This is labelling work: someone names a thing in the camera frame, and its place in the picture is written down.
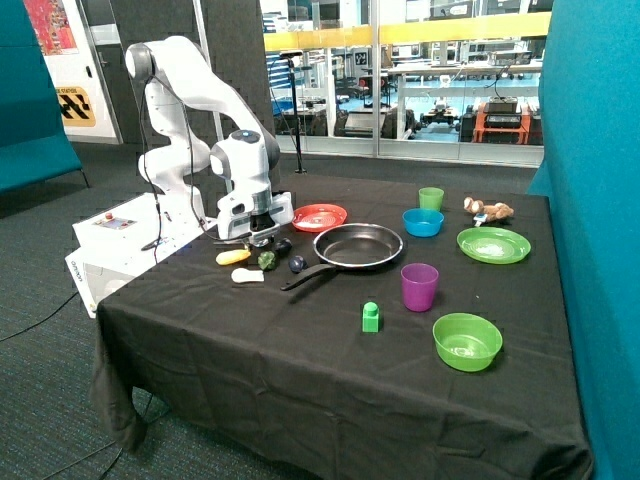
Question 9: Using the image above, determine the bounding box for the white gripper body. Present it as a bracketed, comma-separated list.
[217, 189, 293, 240]

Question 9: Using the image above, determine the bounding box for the green toy capsicum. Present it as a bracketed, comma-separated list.
[257, 251, 278, 271]

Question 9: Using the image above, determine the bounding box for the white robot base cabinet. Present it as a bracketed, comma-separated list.
[65, 193, 216, 318]

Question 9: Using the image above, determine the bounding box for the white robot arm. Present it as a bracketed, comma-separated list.
[125, 36, 293, 247]

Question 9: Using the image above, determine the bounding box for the red plastic plate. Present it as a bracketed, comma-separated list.
[292, 203, 347, 233]

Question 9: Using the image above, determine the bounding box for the green plastic plate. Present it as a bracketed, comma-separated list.
[456, 227, 531, 265]

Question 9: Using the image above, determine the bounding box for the silver spoon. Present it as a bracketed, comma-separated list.
[213, 239, 250, 248]

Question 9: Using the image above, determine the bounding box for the dark purple toy plum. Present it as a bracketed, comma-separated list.
[273, 238, 292, 257]

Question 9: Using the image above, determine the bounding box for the yellow toy vegetable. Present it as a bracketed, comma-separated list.
[215, 249, 251, 266]

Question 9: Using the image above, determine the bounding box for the white toy vegetable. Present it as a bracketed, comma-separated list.
[231, 268, 264, 284]

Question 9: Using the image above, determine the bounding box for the dark blue toy plum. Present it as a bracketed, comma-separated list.
[288, 255, 308, 274]

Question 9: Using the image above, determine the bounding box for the black frying pan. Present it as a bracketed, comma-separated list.
[281, 223, 404, 291]

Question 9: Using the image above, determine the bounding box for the green toy block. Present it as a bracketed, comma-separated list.
[361, 301, 380, 333]

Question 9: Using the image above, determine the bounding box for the blue plastic bowl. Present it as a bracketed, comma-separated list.
[402, 208, 444, 238]

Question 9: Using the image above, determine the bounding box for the purple plastic cup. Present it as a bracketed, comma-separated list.
[401, 263, 439, 312]

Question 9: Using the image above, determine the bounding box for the black tablecloth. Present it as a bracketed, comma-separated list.
[91, 189, 595, 479]

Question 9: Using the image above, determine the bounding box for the green plastic cup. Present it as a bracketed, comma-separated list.
[418, 187, 444, 211]

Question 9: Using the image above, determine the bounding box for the yellow black warning sign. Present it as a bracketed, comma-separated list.
[56, 86, 96, 128]

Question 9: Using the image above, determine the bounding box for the green plastic bowl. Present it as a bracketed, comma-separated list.
[432, 313, 503, 373]

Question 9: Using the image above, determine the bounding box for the brown plush toy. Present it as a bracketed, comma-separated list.
[463, 197, 514, 227]

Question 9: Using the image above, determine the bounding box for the teal sofa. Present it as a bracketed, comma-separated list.
[1, 1, 83, 192]

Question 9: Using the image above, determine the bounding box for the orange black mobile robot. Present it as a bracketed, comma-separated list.
[472, 97, 531, 145]

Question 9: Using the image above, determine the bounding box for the teal partition panel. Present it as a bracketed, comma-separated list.
[529, 1, 639, 479]

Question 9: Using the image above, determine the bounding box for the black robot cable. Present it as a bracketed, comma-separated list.
[136, 74, 251, 252]

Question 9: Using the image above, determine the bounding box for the red wall poster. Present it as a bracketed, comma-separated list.
[23, 0, 78, 56]

